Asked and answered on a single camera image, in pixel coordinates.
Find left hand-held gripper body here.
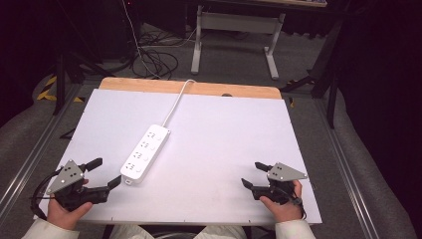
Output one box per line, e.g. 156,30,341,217
45,158,111,212

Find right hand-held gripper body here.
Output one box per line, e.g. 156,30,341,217
251,161,309,206

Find white power strip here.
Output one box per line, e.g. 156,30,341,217
119,123,172,186

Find person's right hand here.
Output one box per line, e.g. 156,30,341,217
259,179,305,224

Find person's left hand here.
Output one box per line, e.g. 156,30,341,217
46,178,95,231

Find white board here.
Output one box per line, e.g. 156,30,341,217
34,88,323,227

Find person's left leg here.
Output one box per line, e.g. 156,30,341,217
108,224,155,239

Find person's leg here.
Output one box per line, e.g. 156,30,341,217
108,224,155,239
193,225,249,239

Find person's right leg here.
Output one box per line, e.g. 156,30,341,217
193,225,249,239

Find yellow black floor tape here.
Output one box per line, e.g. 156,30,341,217
36,75,86,104

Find black metal stand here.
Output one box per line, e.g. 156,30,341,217
279,19,345,129
52,0,117,117

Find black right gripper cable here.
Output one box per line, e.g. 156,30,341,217
291,188,309,221

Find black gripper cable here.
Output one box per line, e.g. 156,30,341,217
30,168,65,221
291,188,309,221

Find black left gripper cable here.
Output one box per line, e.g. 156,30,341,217
30,168,65,221

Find aluminium floor rail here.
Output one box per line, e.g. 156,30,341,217
0,83,85,214
313,97,380,239

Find white power strip cable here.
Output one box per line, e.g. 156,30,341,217
160,79,198,129

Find black floor cable bundle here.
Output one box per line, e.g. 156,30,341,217
130,30,180,81

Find thin white floor cable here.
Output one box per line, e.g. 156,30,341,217
120,0,164,81

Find white metal desk frame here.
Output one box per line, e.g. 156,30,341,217
190,4,287,81

